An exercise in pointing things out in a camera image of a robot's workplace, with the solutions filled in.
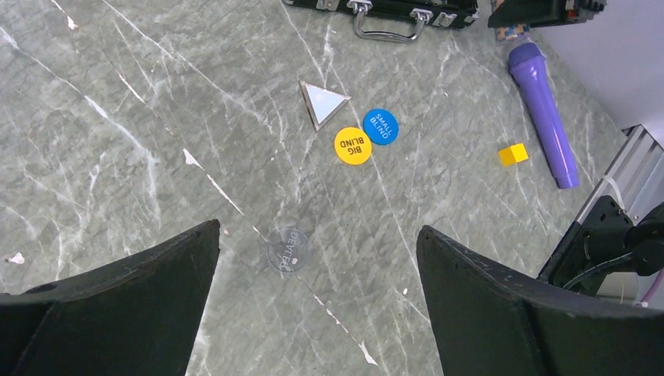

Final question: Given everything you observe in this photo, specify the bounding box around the white triangle dealer piece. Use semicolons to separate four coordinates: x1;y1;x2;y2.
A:
299;81;351;132

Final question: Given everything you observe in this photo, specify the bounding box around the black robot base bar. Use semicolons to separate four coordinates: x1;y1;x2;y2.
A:
537;195;663;296

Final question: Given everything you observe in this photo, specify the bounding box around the clear round dealer button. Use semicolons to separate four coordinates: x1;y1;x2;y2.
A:
266;227;312;273

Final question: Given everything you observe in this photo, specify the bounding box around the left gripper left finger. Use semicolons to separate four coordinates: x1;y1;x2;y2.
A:
1;219;220;375

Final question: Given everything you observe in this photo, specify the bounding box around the purple cylinder tool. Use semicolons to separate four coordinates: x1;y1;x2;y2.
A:
508;42;579;190

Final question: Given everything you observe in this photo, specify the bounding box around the yellow round button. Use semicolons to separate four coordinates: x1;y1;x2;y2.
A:
334;127;372;165

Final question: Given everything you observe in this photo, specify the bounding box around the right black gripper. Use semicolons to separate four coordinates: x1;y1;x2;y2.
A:
488;0;607;28

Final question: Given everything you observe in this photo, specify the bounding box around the blue round button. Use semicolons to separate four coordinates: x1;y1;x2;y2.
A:
362;108;399;146

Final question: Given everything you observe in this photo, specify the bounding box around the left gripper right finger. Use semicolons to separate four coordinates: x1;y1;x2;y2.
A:
417;226;663;375

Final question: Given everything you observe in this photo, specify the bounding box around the yellow cube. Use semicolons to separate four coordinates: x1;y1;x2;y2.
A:
498;143;529;167

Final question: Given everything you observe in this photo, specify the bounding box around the black aluminium poker case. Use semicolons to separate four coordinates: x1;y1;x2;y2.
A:
284;0;480;44

